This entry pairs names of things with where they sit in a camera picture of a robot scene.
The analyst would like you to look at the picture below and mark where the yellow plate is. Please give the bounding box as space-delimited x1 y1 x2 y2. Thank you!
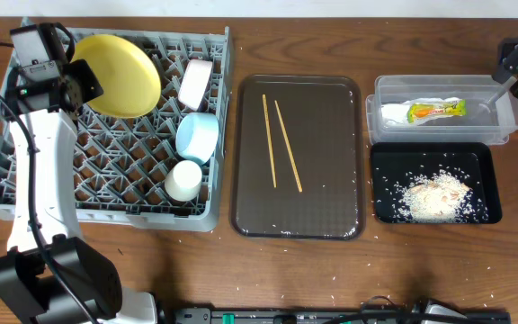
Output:
74 34 162 119

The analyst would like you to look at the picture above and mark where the white plate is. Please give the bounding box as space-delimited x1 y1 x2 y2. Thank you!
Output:
178 59 213 111

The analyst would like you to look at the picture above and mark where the green snack wrapper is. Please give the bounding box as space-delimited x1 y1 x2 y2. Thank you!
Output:
380 97 467 127

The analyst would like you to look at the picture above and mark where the light blue bowl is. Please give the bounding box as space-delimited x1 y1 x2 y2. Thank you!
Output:
175 112 219 166

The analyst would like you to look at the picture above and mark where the small white cup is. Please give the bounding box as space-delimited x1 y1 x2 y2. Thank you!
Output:
165 160 202 202

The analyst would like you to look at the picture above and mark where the wooden chopstick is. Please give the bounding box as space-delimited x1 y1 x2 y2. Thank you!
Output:
274 100 303 193
262 94 277 188

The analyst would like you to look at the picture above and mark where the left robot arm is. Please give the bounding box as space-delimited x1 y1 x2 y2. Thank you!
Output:
0 22 158 323

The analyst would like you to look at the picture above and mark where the pile of rice waste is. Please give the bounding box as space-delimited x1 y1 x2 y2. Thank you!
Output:
375 169 489 224

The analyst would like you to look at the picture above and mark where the black waste tray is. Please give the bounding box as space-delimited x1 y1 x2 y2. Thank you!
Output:
371 142 503 224

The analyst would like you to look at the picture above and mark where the grey plastic dish rack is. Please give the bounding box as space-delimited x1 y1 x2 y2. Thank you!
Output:
0 27 233 232

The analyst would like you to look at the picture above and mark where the clear plastic bin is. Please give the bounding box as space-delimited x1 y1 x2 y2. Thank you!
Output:
366 75 518 145

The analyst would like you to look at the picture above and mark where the dark brown serving tray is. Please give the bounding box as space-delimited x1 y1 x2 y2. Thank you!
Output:
230 75 365 240

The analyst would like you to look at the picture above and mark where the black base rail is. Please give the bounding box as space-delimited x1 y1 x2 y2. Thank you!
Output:
156 296 512 324

